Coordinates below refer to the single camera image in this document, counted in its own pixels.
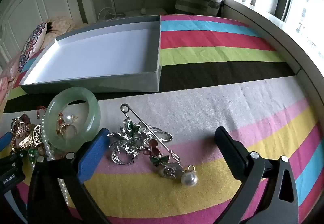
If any white pearl necklace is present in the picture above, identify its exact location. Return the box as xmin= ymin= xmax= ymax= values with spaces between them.
xmin=40 ymin=118 xmax=72 ymax=207

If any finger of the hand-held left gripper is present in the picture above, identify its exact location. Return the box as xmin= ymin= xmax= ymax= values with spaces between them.
xmin=0 ymin=131 xmax=14 ymax=154

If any window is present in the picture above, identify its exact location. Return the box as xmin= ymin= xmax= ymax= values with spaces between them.
xmin=282 ymin=0 xmax=324 ymax=72

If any red cord with gold charm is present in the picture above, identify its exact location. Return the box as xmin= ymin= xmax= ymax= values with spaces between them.
xmin=35 ymin=105 xmax=47 ymax=119

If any peach floral blanket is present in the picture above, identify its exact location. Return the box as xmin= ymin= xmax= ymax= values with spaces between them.
xmin=45 ymin=16 xmax=77 ymax=35

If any gold ring with gem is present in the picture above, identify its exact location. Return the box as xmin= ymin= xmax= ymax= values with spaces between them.
xmin=57 ymin=113 xmax=77 ymax=136

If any striped colourful bedsheet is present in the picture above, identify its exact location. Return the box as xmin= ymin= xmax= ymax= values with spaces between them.
xmin=0 ymin=14 xmax=324 ymax=224

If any pink floral quilt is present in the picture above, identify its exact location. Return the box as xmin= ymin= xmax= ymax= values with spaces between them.
xmin=0 ymin=54 xmax=22 ymax=113

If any white pearl earring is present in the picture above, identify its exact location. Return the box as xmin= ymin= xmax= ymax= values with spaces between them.
xmin=63 ymin=113 xmax=78 ymax=124

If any pale green jade bangle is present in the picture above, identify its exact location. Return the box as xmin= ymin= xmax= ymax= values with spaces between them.
xmin=45 ymin=87 xmax=101 ymax=152

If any silver floral brooch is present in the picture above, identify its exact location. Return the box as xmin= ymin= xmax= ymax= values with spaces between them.
xmin=106 ymin=104 xmax=184 ymax=179

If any patterned round pillow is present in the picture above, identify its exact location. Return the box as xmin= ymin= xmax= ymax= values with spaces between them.
xmin=18 ymin=23 xmax=49 ymax=73

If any white cable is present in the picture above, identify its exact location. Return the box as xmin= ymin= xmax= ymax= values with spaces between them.
xmin=98 ymin=6 xmax=125 ymax=21

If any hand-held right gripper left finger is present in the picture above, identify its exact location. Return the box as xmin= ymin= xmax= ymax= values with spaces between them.
xmin=27 ymin=127 xmax=110 ymax=224

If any grey shallow cardboard box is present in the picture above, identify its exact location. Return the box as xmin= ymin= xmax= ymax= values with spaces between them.
xmin=20 ymin=15 xmax=162 ymax=94

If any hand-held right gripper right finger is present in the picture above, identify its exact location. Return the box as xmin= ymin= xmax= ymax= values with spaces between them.
xmin=214 ymin=126 xmax=299 ymax=224

